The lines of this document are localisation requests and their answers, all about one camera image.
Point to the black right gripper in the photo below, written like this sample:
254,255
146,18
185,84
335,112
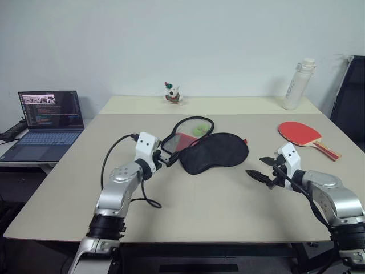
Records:
279,171

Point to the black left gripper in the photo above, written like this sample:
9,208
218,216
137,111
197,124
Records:
161,160

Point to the green fuzzy charm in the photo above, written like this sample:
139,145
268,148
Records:
200,129

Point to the black and red paddle case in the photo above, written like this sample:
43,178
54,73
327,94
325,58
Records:
216,154

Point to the red table tennis paddle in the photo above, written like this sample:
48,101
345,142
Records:
296,132

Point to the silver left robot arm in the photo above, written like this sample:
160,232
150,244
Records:
119,188

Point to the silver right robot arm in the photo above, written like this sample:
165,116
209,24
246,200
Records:
336,197

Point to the small plush dog toy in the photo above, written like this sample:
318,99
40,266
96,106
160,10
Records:
172,94

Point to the white water bottle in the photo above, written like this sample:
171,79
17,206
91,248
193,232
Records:
293,91

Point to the black office chair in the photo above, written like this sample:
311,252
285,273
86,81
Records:
353,94

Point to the open grey laptop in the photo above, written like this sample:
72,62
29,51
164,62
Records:
51,108

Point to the black box device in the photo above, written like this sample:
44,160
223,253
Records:
12,131

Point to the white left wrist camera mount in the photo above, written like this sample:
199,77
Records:
145,145

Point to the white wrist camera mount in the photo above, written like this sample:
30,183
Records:
291,160
145,145

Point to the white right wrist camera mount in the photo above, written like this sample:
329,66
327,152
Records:
291,160

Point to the black table frame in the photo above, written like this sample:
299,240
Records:
199,251

